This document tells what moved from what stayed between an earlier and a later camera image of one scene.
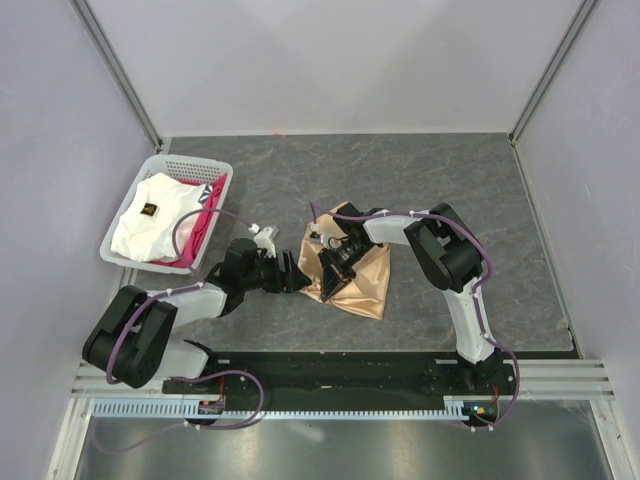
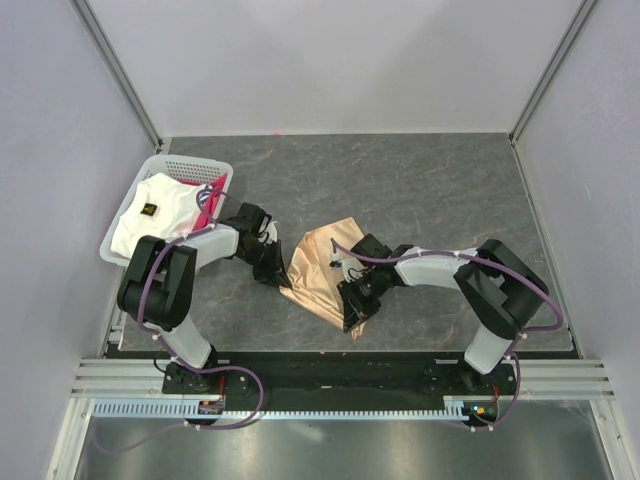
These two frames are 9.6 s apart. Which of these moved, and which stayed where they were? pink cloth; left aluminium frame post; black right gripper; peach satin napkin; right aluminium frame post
Moved: peach satin napkin; black right gripper
Stayed: pink cloth; left aluminium frame post; right aluminium frame post
